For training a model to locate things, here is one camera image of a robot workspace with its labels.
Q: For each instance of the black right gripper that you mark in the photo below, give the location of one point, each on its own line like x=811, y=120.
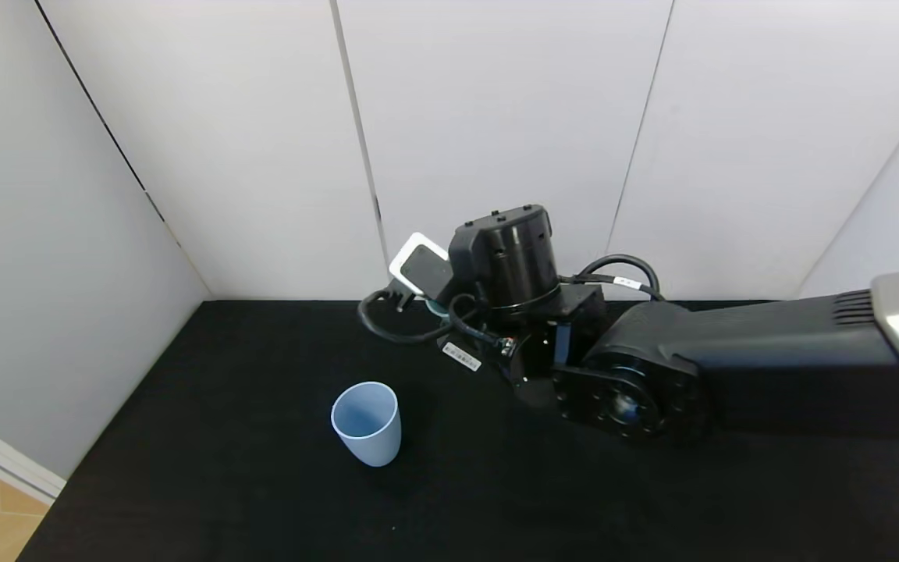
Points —
x=461, y=356

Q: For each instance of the teal green plastic cup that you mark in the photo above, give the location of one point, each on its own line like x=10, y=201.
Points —
x=438, y=308

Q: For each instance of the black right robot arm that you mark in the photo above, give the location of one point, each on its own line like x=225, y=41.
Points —
x=730, y=351

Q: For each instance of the light blue plastic cup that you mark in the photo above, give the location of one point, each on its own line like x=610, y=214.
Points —
x=367, y=445

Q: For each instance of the black table cloth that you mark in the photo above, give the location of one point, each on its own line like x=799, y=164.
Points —
x=223, y=468

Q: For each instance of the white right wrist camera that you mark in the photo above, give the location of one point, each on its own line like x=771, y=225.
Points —
x=418, y=269

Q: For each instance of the white floor rail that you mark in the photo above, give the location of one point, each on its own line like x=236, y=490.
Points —
x=5, y=460

